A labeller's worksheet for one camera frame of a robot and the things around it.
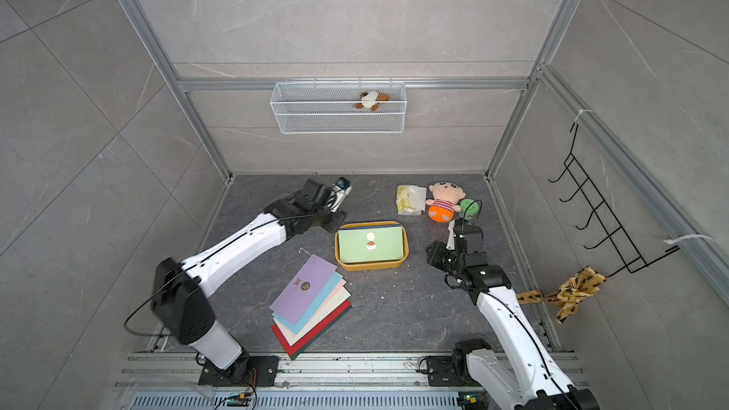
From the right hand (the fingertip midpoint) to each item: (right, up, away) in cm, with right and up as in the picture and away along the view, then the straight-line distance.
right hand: (431, 249), depth 81 cm
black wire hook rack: (+37, +2, -23) cm, 44 cm away
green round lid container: (+19, +11, +21) cm, 30 cm away
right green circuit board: (+8, -36, -11) cm, 39 cm away
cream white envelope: (-27, -16, +5) cm, 32 cm away
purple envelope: (-39, -14, +7) cm, 42 cm away
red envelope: (-40, -27, -4) cm, 48 cm away
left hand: (-28, +12, +3) cm, 31 cm away
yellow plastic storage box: (-17, -7, +9) cm, 20 cm away
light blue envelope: (-35, -18, +4) cm, 40 cm away
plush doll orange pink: (+9, +12, +23) cm, 27 cm away
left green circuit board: (-52, -38, -9) cm, 65 cm away
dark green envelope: (-36, -27, -3) cm, 45 cm away
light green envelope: (-20, -1, +12) cm, 23 cm away
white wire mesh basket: (-28, +46, +15) cm, 56 cm away
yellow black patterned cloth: (+31, -9, -12) cm, 35 cm away
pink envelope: (-30, -16, +5) cm, 35 cm away
